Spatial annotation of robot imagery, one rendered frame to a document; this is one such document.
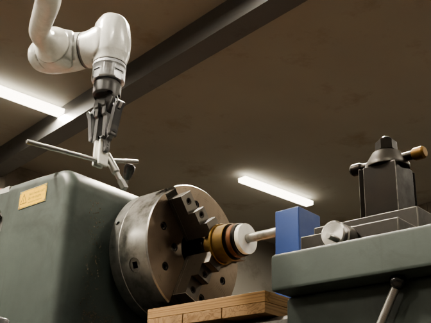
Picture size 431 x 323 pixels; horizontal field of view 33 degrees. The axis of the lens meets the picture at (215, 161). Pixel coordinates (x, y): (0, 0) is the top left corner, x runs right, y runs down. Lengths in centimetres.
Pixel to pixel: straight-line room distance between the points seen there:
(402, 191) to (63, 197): 78
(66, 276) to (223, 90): 532
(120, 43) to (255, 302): 92
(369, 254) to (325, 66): 546
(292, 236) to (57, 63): 87
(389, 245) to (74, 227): 84
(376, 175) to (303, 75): 531
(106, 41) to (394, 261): 117
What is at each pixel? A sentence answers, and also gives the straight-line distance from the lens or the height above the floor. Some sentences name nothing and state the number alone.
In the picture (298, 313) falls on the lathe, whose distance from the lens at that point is 116.
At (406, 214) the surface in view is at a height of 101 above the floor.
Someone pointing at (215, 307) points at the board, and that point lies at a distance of 138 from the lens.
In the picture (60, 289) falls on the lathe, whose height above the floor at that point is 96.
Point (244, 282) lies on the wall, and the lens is 1079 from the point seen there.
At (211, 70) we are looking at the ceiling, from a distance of 653.
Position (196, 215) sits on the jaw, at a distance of 164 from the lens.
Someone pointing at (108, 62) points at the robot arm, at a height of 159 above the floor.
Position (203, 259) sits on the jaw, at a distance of 163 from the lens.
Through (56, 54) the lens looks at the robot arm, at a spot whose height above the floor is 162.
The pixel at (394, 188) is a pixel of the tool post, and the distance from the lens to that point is 130.
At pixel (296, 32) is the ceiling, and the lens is 601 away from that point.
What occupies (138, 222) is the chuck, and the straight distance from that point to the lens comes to 164.
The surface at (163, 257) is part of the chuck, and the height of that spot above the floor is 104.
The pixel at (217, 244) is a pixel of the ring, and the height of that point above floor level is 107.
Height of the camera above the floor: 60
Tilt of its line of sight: 23 degrees up
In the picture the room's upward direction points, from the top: 2 degrees clockwise
